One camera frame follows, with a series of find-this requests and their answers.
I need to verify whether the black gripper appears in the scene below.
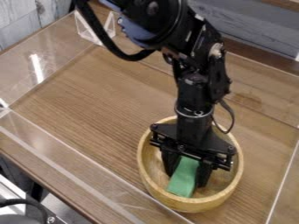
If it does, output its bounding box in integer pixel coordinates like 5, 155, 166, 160
149, 113, 237, 188

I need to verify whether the green rectangular block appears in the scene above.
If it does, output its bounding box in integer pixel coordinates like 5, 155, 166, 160
165, 157, 200, 198

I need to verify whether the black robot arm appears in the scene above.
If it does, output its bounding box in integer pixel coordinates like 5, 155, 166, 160
98, 0, 236, 187

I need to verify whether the brown wooden bowl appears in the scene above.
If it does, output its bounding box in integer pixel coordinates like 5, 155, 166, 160
134, 115, 245, 214

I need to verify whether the clear acrylic front wall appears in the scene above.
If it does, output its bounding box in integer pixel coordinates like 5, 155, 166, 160
0, 108, 193, 224

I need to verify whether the black cable lower left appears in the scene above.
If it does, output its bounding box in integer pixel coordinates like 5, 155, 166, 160
0, 198, 49, 224

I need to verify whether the clear acrylic corner bracket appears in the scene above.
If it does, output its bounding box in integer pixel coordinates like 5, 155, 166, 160
74, 10, 117, 46

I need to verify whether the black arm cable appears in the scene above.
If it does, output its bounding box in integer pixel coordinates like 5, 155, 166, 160
73, 0, 156, 62

